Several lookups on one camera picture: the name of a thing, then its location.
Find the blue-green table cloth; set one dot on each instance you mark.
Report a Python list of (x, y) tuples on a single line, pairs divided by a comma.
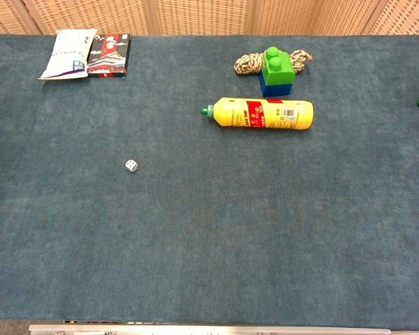
[(209, 195)]

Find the blue toy building block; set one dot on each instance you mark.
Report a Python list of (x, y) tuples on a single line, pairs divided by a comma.
[(276, 89)]

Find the black red illustrated box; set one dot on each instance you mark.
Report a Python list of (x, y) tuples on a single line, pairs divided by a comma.
[(109, 56)]

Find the green toy building block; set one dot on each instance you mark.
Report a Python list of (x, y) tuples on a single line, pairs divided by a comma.
[(276, 67)]

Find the yellow bottle with green cap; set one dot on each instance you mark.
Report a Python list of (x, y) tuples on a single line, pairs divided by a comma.
[(265, 113)]

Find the white snack bag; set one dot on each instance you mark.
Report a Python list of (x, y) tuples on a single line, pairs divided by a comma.
[(68, 53)]

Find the white die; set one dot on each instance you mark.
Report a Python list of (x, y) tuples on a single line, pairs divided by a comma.
[(131, 165)]

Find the woven rattan folding screen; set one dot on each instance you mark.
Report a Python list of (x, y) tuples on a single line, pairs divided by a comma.
[(209, 15)]

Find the aluminium frame rail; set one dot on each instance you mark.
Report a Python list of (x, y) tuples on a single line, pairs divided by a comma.
[(209, 329)]

